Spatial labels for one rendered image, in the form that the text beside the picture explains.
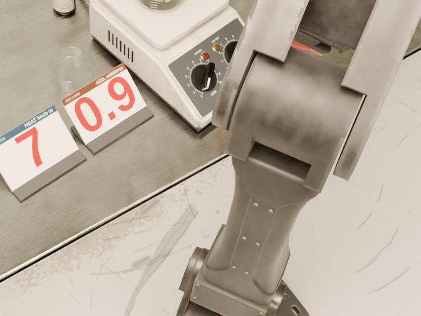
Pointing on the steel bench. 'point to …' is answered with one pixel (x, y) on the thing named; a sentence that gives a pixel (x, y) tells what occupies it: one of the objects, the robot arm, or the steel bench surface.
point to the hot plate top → (170, 37)
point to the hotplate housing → (155, 55)
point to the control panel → (204, 105)
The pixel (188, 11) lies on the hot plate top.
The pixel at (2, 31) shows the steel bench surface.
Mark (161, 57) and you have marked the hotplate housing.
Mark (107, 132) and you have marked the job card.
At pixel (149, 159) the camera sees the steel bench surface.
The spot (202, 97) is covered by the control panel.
